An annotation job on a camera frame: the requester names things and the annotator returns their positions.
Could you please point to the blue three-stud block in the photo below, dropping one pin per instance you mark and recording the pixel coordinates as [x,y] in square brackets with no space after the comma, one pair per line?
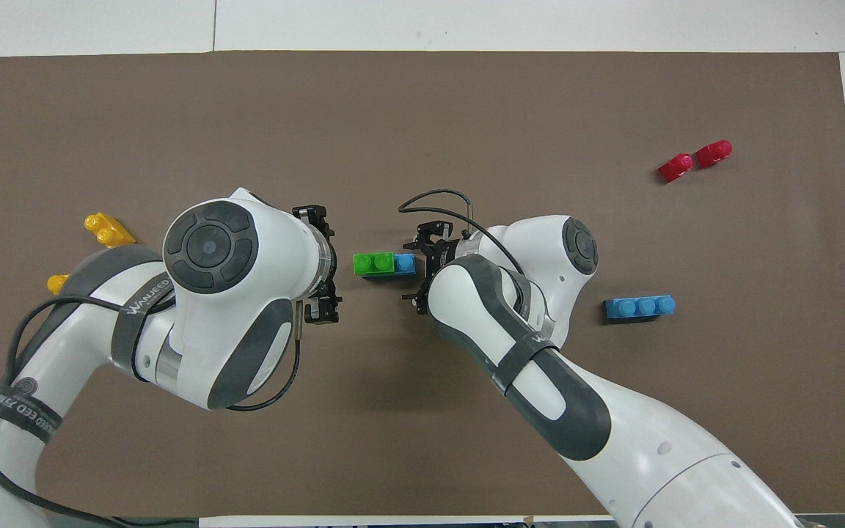
[405,264]
[640,308]

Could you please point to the brown paper mat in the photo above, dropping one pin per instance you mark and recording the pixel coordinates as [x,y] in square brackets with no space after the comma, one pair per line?
[422,110]

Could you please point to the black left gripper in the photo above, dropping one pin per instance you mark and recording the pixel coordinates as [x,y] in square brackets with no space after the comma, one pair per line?
[334,268]

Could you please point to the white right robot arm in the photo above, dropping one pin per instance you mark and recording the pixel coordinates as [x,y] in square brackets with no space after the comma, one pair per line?
[650,440]

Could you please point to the yellow two-stud block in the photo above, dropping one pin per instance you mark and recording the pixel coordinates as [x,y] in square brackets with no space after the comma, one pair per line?
[58,283]
[108,230]

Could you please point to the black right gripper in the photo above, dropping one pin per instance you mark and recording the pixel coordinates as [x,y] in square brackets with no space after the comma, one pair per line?
[439,255]

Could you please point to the red one-stud block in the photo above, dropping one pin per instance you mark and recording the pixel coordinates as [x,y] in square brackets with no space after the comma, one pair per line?
[676,168]
[713,154]

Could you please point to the green two-stud block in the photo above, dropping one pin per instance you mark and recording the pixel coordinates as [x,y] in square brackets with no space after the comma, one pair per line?
[373,263]

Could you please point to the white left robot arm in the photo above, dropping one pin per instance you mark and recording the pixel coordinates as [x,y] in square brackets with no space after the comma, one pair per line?
[279,238]

